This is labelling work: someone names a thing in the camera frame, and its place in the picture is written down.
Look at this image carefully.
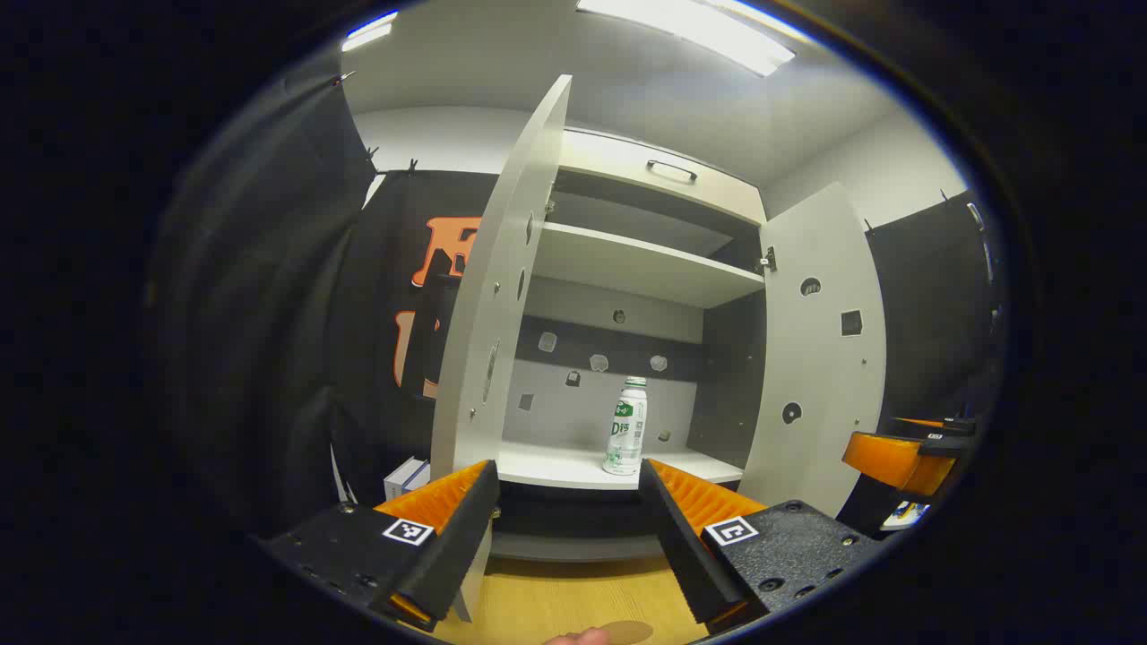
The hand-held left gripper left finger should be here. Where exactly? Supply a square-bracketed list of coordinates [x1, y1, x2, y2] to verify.
[260, 460, 501, 632]

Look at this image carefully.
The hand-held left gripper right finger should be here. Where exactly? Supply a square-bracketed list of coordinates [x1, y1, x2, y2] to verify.
[638, 459, 884, 626]

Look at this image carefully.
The white green label bottle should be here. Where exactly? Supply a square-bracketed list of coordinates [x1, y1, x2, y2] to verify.
[602, 376, 649, 477]

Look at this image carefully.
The white cabinet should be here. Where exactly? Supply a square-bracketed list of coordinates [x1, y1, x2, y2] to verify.
[488, 125, 770, 563]

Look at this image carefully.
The white cabinet drawer front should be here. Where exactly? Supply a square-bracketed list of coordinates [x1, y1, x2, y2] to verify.
[557, 128, 767, 225]

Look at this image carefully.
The white blue box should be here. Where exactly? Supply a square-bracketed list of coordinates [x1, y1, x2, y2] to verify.
[384, 457, 431, 503]

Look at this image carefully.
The black backdrop cloth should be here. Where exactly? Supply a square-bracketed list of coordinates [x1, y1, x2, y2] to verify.
[148, 72, 503, 538]
[865, 190, 1006, 422]

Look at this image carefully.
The long ceiling light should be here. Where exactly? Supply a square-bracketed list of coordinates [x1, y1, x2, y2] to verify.
[576, 0, 797, 78]
[341, 11, 400, 52]

